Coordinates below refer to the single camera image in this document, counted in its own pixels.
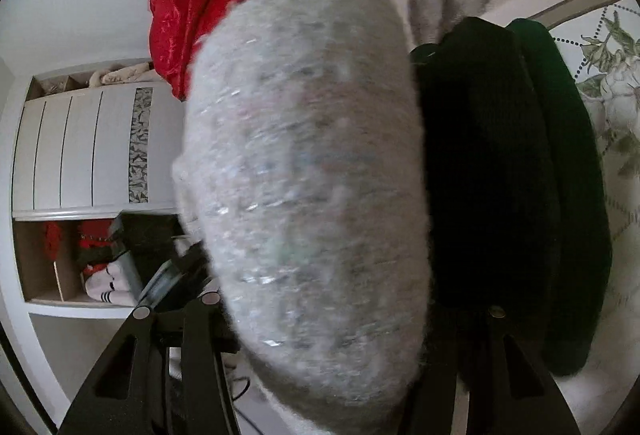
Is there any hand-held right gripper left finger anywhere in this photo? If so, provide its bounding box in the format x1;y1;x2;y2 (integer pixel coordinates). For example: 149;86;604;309
60;292;242;435

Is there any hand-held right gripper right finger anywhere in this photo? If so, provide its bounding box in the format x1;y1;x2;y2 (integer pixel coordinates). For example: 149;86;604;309
400;306;581;435

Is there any white fuzzy sweater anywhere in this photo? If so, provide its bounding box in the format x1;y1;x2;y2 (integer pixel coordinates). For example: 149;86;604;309
172;0;437;435

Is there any white striped cloth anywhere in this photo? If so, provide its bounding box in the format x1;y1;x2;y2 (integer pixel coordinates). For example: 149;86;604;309
83;262;142;307

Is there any red cloth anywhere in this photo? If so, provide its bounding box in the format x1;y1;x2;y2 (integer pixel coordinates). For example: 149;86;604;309
42;219;120;268

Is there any dark green knit garment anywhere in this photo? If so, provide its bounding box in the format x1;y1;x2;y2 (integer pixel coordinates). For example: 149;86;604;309
507;18;614;378

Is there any black knit garment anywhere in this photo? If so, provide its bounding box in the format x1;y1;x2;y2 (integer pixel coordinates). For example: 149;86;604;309
409;17;562;396

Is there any white wardrobe cabinet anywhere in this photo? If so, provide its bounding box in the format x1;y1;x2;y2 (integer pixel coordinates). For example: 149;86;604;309
11;62;201;318

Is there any beige cloth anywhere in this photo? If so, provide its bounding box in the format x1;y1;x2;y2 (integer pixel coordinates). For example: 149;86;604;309
89;62;162;88

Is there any red garment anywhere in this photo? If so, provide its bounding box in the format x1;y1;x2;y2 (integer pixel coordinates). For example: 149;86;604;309
149;0;287;102

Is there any black cable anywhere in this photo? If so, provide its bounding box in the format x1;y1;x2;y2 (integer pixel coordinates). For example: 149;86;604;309
231;375;252;403

